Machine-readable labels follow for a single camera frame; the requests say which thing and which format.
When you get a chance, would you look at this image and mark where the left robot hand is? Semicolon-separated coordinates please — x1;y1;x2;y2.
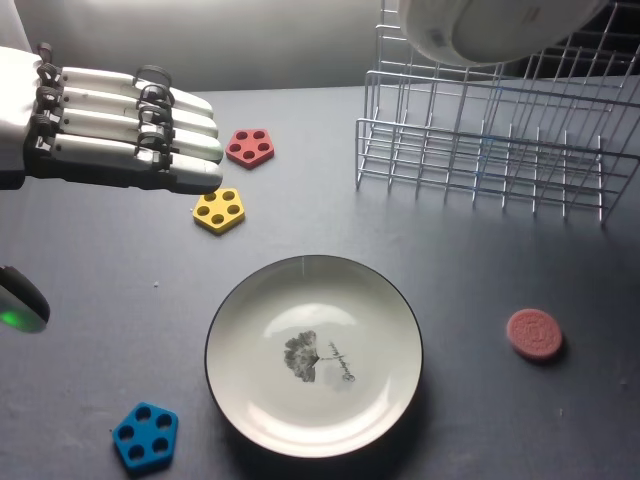
0;42;225;334

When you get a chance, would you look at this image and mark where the white plate with leaf print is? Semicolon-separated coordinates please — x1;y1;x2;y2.
203;254;425;459
397;0;609;67

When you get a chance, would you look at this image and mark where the yellow pentagon block with holes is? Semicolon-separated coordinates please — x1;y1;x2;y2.
192;187;247;236

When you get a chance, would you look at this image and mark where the red pentagon block with holes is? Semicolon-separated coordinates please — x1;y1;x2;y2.
224;128;276;171

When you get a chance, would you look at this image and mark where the blue pentagon block with holes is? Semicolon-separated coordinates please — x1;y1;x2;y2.
112;401;180;476

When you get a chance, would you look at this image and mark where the grey table cloth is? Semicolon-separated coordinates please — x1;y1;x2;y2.
0;87;640;480

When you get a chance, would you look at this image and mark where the pink round cookie toy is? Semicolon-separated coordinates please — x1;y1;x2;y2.
505;308;564;363

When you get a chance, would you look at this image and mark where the silver wire dish rack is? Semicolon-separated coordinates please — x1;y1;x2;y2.
354;0;640;228

